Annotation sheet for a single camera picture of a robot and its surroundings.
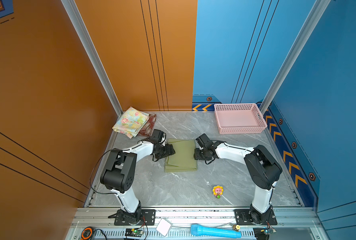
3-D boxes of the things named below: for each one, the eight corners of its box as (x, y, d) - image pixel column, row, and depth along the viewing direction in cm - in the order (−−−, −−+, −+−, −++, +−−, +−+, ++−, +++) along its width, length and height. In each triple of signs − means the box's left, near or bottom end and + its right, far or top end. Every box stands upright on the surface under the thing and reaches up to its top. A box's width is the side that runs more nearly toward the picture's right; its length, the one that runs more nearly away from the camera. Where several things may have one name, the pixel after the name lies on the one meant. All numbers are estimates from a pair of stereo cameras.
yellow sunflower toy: (213, 198, 81) (214, 195, 77) (212, 188, 84) (213, 185, 80) (222, 198, 81) (224, 195, 77) (220, 188, 84) (222, 185, 80)
